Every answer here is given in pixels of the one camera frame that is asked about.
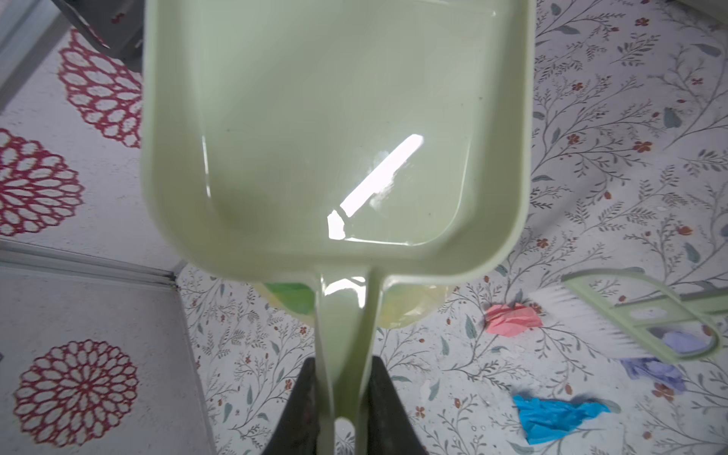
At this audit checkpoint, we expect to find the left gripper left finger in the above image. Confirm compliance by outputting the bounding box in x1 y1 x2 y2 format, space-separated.
262 358 319 455

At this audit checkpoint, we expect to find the light green dustpan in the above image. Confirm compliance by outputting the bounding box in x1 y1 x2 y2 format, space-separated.
141 1 536 454

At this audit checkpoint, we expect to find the green bin with bag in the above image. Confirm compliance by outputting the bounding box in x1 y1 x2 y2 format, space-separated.
252 284 455 329

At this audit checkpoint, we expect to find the pink paper scrap centre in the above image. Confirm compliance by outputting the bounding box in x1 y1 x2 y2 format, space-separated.
485 303 543 337

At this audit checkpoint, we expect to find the light green hand brush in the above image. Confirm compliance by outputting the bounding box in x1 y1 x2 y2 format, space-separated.
528 268 727 364

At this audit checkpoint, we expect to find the purple paper scrap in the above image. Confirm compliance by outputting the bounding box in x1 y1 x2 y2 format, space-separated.
619 331 712 394

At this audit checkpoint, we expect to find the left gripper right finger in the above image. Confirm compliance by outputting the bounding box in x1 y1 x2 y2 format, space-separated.
367 356 427 455

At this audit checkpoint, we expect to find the blue paper scrap centre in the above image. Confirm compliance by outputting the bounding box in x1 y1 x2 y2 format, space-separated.
513 395 612 446

